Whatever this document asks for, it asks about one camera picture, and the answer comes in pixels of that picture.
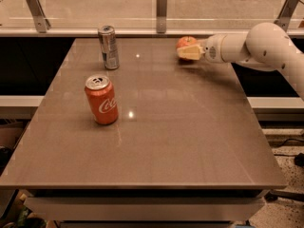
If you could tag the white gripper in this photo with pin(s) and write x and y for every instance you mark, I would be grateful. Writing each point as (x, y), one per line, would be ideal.
(211, 48)

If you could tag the red apple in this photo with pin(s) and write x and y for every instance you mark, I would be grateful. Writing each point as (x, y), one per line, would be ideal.
(185, 41)

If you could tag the white drawer front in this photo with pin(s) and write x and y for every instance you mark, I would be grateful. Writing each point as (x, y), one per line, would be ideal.
(145, 209)

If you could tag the silver slim drink can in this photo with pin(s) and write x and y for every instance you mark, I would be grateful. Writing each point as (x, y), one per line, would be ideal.
(107, 38)

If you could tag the middle metal rail bracket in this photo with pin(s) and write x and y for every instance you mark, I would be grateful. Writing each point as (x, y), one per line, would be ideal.
(161, 15)

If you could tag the red coke can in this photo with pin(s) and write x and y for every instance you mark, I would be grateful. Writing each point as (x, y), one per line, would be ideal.
(100, 94)

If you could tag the left metal rail bracket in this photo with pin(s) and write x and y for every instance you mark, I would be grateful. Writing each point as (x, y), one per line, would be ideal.
(40, 20)

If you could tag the metal rail bracket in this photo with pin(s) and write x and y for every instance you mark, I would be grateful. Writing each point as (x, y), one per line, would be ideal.
(161, 15)
(40, 20)
(285, 16)

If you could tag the right metal rail bracket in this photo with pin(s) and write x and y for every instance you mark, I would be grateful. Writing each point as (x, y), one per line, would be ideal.
(285, 16)

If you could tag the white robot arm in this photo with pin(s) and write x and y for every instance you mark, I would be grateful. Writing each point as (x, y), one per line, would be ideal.
(265, 47)

